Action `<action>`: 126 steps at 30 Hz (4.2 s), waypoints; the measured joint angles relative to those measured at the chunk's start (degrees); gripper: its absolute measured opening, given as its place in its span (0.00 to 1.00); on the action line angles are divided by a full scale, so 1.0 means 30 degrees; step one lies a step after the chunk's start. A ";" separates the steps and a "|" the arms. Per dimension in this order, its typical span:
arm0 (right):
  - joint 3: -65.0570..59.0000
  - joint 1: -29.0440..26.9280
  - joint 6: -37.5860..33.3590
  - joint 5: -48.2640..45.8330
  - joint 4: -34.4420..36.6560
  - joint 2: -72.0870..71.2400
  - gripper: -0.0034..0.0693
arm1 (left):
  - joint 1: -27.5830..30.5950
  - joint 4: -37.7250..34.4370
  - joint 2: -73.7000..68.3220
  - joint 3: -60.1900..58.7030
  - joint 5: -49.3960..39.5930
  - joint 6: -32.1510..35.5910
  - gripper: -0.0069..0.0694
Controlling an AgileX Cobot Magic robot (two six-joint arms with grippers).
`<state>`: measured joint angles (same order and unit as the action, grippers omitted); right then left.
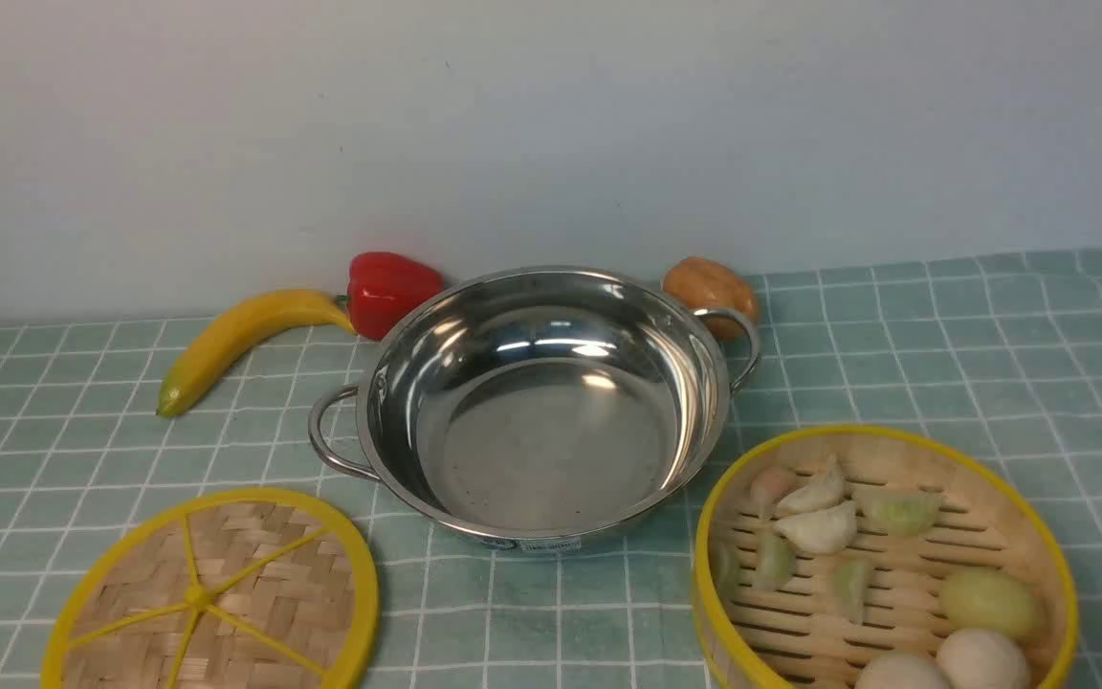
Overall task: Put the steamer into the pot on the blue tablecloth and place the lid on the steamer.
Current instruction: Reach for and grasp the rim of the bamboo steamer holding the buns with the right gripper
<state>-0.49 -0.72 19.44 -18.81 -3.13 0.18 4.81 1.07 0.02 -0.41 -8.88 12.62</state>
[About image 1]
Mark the red toy bell pepper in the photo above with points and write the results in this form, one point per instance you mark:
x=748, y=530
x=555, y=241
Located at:
x=384, y=287

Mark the brown toy walnut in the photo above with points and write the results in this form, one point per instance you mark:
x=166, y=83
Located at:
x=700, y=283

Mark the green dumpling right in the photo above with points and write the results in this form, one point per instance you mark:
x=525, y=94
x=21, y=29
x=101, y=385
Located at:
x=898, y=513

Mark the green dumpling left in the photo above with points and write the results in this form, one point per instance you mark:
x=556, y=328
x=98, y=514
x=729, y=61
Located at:
x=776, y=562

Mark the white bun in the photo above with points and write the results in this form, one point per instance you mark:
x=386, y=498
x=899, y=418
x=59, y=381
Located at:
x=901, y=670
x=978, y=658

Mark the yellow toy banana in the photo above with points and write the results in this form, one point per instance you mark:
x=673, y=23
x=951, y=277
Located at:
x=238, y=330

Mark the yellow-rimmed bamboo steamer basket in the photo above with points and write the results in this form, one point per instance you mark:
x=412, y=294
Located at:
x=793, y=638

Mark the yellow woven bamboo steamer lid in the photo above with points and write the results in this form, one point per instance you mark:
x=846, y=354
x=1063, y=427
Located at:
x=250, y=588

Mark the white dumpling lower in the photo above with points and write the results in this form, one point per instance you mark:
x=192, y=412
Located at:
x=823, y=532

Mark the white dumpling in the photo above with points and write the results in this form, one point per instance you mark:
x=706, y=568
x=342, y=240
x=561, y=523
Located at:
x=823, y=532
x=824, y=490

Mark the pinkish dumpling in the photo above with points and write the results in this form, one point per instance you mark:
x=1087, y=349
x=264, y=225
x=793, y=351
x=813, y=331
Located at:
x=768, y=488

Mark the white bun right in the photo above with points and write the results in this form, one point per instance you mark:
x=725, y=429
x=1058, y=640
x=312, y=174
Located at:
x=978, y=658

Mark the green dumpling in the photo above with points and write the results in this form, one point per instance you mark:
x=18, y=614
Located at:
x=776, y=562
x=898, y=513
x=848, y=583

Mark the green dumpling centre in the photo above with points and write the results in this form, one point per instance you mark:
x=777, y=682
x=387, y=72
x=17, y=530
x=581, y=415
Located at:
x=848, y=583

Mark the white dumpling upper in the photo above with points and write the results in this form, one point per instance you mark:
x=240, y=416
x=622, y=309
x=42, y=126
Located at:
x=824, y=490

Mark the pale green bun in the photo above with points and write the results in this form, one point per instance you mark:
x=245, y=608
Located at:
x=988, y=598

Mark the green checkered tablecloth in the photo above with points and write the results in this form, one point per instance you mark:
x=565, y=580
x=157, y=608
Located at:
x=999, y=357

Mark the white bun left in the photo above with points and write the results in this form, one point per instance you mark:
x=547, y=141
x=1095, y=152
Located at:
x=901, y=670

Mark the stainless steel two-handled pot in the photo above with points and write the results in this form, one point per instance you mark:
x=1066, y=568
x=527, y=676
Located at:
x=540, y=410

